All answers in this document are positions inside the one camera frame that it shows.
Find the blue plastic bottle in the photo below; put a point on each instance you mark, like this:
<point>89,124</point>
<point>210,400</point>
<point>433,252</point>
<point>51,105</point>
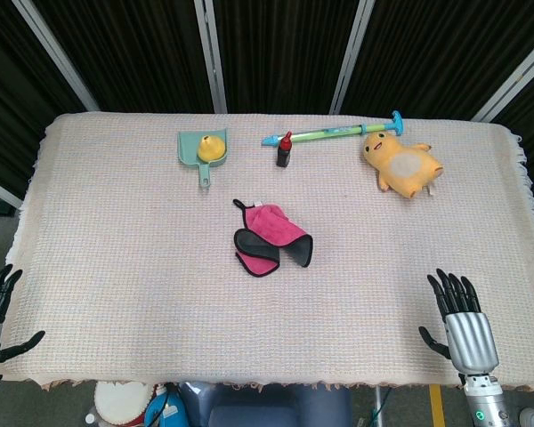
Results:
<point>164,409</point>

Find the yellow toy pear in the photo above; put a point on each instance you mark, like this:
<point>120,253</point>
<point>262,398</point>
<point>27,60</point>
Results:
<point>211,149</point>

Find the green and blue toothbrush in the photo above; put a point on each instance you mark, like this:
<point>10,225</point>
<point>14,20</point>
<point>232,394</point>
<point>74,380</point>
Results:
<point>329,131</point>

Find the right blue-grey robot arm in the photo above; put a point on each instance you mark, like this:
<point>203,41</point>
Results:
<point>485,400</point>

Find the black bottle with red cap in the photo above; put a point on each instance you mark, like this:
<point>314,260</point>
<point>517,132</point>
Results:
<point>284,158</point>

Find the teal plastic dustpan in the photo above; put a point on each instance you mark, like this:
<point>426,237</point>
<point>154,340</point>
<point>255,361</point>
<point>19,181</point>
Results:
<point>189,149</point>

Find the small white cap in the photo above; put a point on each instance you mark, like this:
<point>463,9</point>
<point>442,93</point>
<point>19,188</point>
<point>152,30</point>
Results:
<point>90,418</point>

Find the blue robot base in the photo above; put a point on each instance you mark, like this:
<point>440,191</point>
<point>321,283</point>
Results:
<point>271,407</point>

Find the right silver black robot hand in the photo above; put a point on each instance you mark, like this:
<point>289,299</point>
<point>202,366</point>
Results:
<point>469,342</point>

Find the white round cushion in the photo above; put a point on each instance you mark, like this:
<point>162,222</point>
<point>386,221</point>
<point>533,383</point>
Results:
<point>120,402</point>

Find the black and red cloth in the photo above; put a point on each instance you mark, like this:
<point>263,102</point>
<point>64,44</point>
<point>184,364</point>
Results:
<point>267,222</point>

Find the beige waffle-weave tablecloth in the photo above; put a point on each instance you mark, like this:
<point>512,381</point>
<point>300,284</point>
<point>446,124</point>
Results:
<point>138,289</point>

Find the yellow plush toy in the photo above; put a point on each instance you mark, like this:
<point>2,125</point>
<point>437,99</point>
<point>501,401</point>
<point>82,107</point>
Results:
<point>405,166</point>

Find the silver partition post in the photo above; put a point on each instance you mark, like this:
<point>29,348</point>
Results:
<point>210,53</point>
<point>352,53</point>
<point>0,192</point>
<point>53,49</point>
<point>516,81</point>

